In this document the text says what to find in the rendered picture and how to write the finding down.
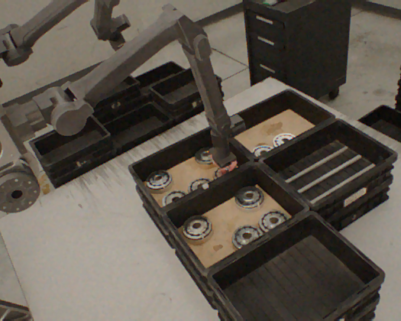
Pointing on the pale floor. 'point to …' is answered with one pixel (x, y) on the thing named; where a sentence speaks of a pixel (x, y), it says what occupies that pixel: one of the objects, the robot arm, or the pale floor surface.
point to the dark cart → (299, 43)
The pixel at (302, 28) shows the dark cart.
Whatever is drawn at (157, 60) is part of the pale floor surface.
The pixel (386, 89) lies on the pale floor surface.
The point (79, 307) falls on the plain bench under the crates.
